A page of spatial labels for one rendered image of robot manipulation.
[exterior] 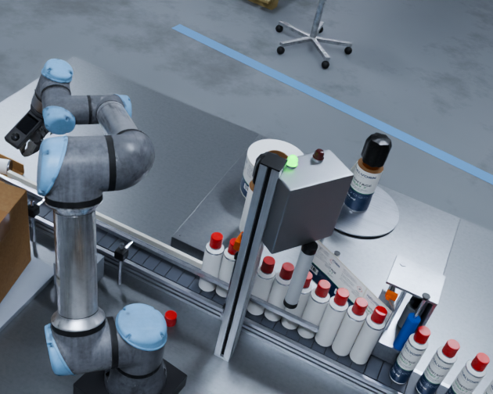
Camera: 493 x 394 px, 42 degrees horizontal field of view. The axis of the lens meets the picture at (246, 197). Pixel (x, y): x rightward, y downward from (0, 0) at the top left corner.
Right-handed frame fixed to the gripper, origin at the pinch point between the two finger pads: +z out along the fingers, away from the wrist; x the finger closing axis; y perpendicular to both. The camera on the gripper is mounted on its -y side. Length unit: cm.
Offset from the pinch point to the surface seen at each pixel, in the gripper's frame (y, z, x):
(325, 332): -2, -24, -98
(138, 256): -1.4, 2.2, -44.9
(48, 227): -5.1, 13.2, -18.2
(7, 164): 9.1, 21.1, 7.9
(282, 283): -1, -28, -80
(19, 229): -22.2, -2.8, -16.9
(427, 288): 9, -49, -108
